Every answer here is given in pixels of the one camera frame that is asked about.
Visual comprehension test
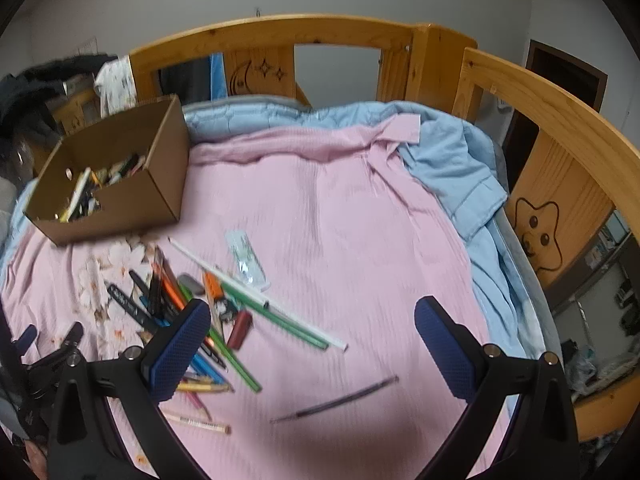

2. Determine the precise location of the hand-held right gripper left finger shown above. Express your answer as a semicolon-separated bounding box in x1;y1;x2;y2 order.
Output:
47;299;213;480

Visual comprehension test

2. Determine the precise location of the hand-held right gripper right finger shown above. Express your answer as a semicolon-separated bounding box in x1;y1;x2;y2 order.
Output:
414;296;581;480

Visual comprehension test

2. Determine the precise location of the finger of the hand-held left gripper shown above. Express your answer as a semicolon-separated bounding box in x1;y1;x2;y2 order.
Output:
27;322;84;386
14;325;38;356

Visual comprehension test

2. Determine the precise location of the yellow pencil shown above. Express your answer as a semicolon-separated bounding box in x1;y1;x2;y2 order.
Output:
175;381;235;394

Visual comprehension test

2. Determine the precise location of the dark green pencil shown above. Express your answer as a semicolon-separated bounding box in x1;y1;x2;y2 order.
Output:
220;280;329;350

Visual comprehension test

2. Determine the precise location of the brown cardboard box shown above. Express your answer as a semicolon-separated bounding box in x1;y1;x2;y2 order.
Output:
24;94;191;247

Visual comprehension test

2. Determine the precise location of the blue pencil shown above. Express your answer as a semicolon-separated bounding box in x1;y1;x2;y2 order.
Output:
192;352;226;381

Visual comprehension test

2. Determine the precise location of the light green metallic pencil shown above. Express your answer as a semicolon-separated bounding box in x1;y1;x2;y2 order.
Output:
179;282;263;393

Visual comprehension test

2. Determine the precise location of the dark red tube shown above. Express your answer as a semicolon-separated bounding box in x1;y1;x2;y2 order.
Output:
227;310;252;351

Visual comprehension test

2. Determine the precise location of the orange pencil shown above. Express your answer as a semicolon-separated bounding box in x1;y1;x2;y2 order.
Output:
159;257;191;313

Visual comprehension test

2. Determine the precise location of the black printed clip pen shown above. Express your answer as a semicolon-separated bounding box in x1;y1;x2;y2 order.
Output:
106;280;161;333

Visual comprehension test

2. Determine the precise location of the cream printed pencil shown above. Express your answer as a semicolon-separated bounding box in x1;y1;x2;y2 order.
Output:
162;410;232;436

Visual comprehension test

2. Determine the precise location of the black marker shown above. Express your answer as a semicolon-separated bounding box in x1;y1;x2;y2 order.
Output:
129;270;153;301

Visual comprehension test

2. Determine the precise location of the white pencil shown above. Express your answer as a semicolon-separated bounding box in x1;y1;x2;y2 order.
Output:
168;238;347;352

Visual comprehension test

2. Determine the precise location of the clear plastic packet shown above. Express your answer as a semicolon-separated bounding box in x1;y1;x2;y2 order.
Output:
225;230;271;293

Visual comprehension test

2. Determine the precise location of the thin black pen refill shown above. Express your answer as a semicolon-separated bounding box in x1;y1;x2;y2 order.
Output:
270;375;400;423

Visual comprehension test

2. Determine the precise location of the pink floral blanket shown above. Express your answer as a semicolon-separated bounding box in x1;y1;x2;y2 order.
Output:
0;114;516;480

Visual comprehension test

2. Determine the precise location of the heap of pens in box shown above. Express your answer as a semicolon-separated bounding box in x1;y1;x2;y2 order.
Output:
55;152;148;223

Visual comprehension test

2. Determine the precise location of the light blue blanket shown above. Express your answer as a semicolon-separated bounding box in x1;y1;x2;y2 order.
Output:
300;101;556;361

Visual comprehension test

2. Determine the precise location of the grey-blue quilted mattress pad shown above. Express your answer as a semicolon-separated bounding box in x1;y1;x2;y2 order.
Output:
182;96;313;143

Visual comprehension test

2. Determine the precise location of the black clothes pile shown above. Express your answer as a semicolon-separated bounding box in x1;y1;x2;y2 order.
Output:
0;52;118;136

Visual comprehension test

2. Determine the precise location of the white patterned cloth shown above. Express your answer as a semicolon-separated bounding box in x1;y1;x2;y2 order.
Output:
95;57;137;116

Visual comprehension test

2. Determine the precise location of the dark brown door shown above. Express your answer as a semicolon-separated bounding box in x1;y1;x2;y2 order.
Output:
525;40;608;161

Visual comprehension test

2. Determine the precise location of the wooden bed frame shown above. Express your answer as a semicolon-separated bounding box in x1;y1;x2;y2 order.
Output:
127;14;640;441

